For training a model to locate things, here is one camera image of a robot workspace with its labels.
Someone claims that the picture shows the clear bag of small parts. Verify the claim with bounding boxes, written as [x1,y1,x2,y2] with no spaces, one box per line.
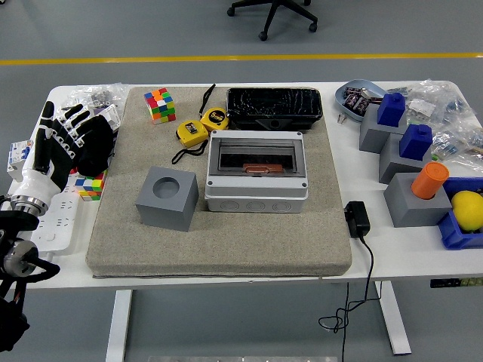
[387,78,477,131]
[429,122,483,164]

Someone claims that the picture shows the blue plastic bin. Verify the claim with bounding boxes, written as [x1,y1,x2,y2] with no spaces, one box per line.
[437,176,483,251]

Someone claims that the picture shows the blue-grey bowl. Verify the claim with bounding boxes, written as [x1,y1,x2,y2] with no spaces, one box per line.
[334,78,388,124]

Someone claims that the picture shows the black adapter cord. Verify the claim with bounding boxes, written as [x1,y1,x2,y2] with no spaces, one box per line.
[318,233,384,362]

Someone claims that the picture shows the black plastic tray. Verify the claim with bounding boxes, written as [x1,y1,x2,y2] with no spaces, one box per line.
[226,87,324,133]

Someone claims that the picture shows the white table leg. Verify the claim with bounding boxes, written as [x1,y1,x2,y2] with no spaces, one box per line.
[374,281,412,355]
[105,289,133,362]

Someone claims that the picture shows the grey plastic junction box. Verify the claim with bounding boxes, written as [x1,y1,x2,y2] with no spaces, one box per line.
[205,130,309,213]

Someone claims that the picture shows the yellow tape measure black strap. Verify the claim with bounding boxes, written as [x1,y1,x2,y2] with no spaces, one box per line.
[171,120,210,166]
[198,83,230,132]

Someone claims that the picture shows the yellow lemon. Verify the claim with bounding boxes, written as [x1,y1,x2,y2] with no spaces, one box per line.
[451,190,483,233]

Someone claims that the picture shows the smoky clear box lid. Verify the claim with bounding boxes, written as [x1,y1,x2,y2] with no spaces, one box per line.
[209,130,306,179]

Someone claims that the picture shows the white power strip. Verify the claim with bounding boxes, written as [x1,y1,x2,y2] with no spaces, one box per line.
[29,165,82,253]

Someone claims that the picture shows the blue block with knob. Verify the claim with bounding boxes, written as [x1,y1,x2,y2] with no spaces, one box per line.
[398,124,434,161]
[377,92,408,127]

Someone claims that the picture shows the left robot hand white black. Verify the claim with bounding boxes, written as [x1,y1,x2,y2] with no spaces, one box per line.
[20,100,94,200]

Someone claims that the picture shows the orange cylinder battery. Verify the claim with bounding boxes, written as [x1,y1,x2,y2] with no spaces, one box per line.
[243,163,285,176]
[411,161,451,201]

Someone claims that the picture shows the black cloth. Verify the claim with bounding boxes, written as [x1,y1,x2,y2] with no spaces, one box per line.
[69,115,116,178]

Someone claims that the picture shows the grey cube holder round hole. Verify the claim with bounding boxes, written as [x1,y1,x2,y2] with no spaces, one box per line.
[134,165,200,232]

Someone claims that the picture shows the white switch in package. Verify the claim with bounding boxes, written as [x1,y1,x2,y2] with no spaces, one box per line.
[62,104,124,133]

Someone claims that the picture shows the grey-brown mat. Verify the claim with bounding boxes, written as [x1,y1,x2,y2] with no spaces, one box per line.
[86,85,354,280]

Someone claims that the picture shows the white circuit breaker blue switches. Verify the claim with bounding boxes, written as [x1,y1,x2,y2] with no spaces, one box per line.
[6,139,38,184]

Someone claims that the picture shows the colourful puzzle cube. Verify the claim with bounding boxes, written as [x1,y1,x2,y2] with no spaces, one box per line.
[74,169,109,202]
[143,87,177,124]

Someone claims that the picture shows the black power adapter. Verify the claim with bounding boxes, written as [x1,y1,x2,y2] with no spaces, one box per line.
[343,201,372,239]

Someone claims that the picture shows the black table control panel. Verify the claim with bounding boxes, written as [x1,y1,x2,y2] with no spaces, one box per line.
[429,278,483,290]

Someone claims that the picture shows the clear bag of screws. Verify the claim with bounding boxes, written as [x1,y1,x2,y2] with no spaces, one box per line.
[56,83,131,114]

